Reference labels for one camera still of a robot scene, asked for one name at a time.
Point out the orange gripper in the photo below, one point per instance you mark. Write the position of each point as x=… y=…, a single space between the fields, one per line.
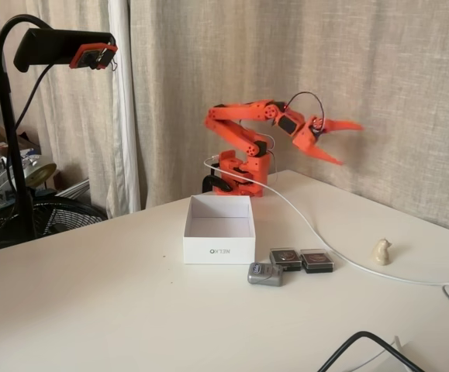
x=306 y=138

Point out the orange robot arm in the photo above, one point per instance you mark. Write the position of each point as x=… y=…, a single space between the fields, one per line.
x=239 y=112

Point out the orange robot base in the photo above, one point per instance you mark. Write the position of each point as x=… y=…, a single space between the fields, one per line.
x=228 y=162

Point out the white cardboard box bin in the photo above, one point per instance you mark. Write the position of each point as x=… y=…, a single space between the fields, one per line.
x=218 y=252

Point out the beige curtain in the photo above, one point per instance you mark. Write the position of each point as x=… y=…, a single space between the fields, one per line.
x=247 y=58

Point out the black box with clear lid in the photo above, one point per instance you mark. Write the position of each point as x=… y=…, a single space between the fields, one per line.
x=317 y=261
x=286 y=257

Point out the cream animal figurine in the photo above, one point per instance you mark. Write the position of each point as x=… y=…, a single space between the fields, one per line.
x=381 y=253

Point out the black table clamp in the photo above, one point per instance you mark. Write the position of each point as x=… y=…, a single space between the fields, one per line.
x=210 y=182

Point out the silver tin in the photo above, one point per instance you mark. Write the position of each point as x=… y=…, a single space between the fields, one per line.
x=264 y=276

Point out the black fan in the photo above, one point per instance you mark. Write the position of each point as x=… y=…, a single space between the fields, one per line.
x=65 y=217

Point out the gold lamp shade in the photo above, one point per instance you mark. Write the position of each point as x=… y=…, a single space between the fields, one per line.
x=42 y=172

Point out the brown cardboard box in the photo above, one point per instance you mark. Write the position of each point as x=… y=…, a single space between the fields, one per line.
x=30 y=145

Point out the black gooseneck stand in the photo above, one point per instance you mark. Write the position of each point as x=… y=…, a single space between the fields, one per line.
x=10 y=116

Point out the camera on black gooseneck stand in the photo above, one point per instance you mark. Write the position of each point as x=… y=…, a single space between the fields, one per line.
x=92 y=135

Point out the orange camera module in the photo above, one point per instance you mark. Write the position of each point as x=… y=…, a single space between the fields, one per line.
x=77 y=58

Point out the black camera holder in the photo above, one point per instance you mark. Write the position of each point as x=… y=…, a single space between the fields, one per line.
x=53 y=46

